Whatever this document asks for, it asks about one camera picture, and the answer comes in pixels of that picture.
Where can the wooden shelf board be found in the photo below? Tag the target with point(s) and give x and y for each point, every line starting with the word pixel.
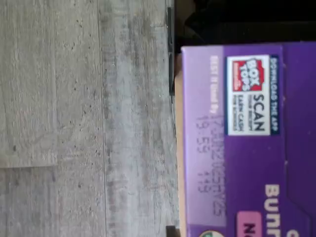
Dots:
pixel 179 148

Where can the purple box pink patch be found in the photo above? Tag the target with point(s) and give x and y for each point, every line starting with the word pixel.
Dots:
pixel 247 160

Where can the black metal shelf rack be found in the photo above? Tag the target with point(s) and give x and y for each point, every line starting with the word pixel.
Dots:
pixel 234 19

